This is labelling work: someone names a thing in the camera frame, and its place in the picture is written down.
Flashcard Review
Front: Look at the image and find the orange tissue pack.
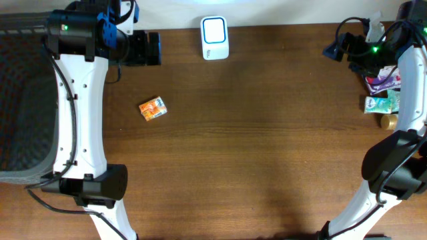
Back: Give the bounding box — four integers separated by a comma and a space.
138, 97, 167, 121

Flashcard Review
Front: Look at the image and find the white barcode scanner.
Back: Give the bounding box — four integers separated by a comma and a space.
200, 16, 230, 61

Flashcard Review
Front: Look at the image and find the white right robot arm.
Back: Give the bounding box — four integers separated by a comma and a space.
316, 1, 426, 239

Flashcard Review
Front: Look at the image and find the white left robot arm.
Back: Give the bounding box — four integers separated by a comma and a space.
38, 1, 161, 239

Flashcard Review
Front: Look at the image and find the mint green wipes pack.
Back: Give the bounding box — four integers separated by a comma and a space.
387, 89, 400, 113

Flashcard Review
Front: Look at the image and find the white cream tube gold cap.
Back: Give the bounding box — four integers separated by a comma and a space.
380, 114, 398, 130

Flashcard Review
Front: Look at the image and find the small teal tissue pack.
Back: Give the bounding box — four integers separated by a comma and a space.
364, 97, 392, 114

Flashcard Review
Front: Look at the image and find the dark grey plastic basket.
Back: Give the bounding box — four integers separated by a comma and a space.
1, 12, 58, 185

